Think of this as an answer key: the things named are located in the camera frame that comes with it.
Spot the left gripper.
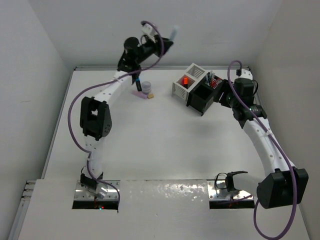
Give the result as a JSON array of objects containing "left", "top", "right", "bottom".
[{"left": 134, "top": 34, "right": 171, "bottom": 65}]

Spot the light blue highlighter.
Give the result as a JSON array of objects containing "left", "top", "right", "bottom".
[{"left": 169, "top": 25, "right": 179, "bottom": 42}]

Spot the blue gel pen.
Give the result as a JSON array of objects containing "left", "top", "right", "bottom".
[{"left": 205, "top": 73, "right": 211, "bottom": 86}]

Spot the round translucent tape dispenser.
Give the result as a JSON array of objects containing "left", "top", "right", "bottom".
[{"left": 140, "top": 81, "right": 152, "bottom": 94}]

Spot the orange cap black highlighter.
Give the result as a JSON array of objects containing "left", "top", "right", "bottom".
[{"left": 182, "top": 77, "right": 189, "bottom": 89}]

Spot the lilac highlighter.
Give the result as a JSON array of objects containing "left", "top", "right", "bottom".
[{"left": 131, "top": 90, "right": 148, "bottom": 100}]

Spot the blue cap black highlighter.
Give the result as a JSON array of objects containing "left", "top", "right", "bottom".
[{"left": 135, "top": 78, "right": 142, "bottom": 92}]

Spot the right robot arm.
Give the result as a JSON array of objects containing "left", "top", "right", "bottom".
[{"left": 214, "top": 78, "right": 309, "bottom": 209}]

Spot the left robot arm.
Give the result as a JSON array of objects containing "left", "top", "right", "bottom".
[{"left": 79, "top": 34, "right": 174, "bottom": 193}]

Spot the black slotted container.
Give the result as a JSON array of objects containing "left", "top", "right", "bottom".
[{"left": 186, "top": 72, "right": 223, "bottom": 116}]

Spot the white slotted container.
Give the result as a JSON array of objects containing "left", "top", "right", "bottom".
[{"left": 171, "top": 63, "right": 206, "bottom": 102}]

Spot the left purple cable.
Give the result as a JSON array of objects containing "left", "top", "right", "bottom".
[{"left": 67, "top": 20, "right": 165, "bottom": 208}]

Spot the purple cable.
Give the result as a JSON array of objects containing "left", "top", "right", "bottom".
[
  {"left": 227, "top": 59, "right": 298, "bottom": 240},
  {"left": 67, "top": 20, "right": 165, "bottom": 208}
]

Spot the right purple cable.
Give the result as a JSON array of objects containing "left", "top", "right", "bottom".
[{"left": 227, "top": 59, "right": 298, "bottom": 240}]

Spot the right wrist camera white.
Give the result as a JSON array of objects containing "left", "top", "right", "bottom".
[{"left": 236, "top": 68, "right": 253, "bottom": 81}]

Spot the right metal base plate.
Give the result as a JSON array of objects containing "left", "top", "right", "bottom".
[{"left": 207, "top": 179, "right": 254, "bottom": 202}]

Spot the metal base plate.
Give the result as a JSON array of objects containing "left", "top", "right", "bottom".
[
  {"left": 73, "top": 180, "right": 119, "bottom": 202},
  {"left": 207, "top": 179, "right": 254, "bottom": 202}
]

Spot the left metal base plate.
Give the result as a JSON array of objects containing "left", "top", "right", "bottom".
[{"left": 73, "top": 180, "right": 119, "bottom": 202}]

